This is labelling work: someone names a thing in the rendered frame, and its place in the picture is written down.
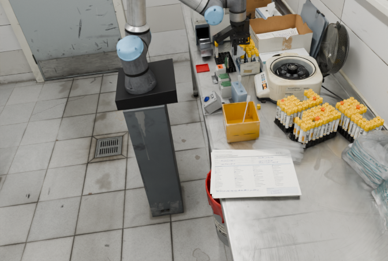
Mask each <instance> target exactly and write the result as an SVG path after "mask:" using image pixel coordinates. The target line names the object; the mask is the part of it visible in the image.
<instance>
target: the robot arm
mask: <svg viewBox="0 0 388 261"><path fill-rule="evenodd" d="M179 1H180V2H182V3H183V4H185V5H187V6H188V7H190V8H191V9H193V10H194V11H196V12H197V13H199V14H201V15H202V16H203V17H204V18H205V21H206V22H207V23H208V24H210V25H218V24H220V23H221V22H222V20H223V15H224V11H223V8H229V20H230V25H229V26H228V27H226V28H224V29H223V30H221V31H220V32H218V33H217V34H215V35H214V40H215V41H216V43H220V42H221V41H223V40H224V39H226V38H228V37H230V46H231V52H232V59H233V60H234V61H236V58H237V57H240V56H242V55H244V54H245V51H243V49H244V48H243V47H240V46H239V45H248V44H250V33H249V19H248V17H246V5H247V0H179ZM126 7H127V18H128V22H127V23H126V24H125V37H124V38H122V39H121V40H120V41H119V42H118V43H117V54H118V56H119V58H120V61H121V65H122V68H123V70H124V73H125V88H126V91H127V92H128V93H130V94H134V95H140V94H145V93H146V92H149V91H151V90H152V89H153V88H154V87H155V86H156V77H155V76H154V74H153V73H152V71H151V70H150V68H149V66H148V62H147V57H146V55H147V51H148V48H149V45H150V43H151V31H150V25H149V23H147V21H146V0H126ZM248 37H249V42H248V39H247V38H248Z"/></svg>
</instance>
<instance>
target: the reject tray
mask: <svg viewBox="0 0 388 261"><path fill-rule="evenodd" d="M196 71H197V73H201V72H209V71H210V69H209V66H208V64H200V65H196Z"/></svg>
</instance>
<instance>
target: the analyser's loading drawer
mask: <svg viewBox="0 0 388 261"><path fill-rule="evenodd" d="M197 40H198V43H199V47H200V52H201V55H202V57H205V56H211V55H213V49H212V47H211V42H210V39H209V37H208V35H205V36H197Z"/></svg>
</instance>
